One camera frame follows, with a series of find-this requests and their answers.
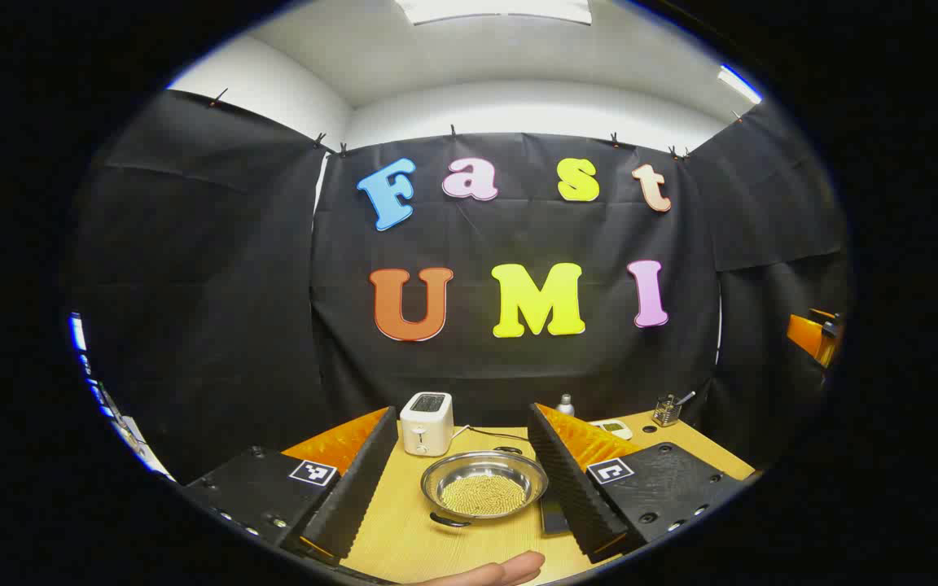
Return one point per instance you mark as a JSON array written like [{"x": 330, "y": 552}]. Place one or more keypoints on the ceiling light panel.
[
  {"x": 739, "y": 84},
  {"x": 493, "y": 8}
]

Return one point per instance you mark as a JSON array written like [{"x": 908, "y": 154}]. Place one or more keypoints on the black induction cooktop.
[{"x": 554, "y": 514}]

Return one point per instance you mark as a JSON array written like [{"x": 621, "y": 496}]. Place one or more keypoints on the white toaster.
[{"x": 427, "y": 427}]

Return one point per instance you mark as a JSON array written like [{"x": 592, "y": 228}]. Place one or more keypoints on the pile of soybeans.
[{"x": 483, "y": 495}]

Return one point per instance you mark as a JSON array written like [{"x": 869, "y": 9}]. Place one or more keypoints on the white printed packet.
[{"x": 614, "y": 428}]

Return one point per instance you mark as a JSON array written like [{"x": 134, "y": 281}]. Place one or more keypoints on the silver printed drink bottle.
[{"x": 565, "y": 406}]

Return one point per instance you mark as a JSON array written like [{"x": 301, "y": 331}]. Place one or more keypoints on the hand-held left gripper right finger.
[{"x": 571, "y": 488}]

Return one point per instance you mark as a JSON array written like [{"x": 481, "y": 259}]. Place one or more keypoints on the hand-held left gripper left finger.
[{"x": 359, "y": 488}]

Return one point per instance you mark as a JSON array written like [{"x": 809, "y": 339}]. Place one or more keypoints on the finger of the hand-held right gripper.
[{"x": 807, "y": 335}]

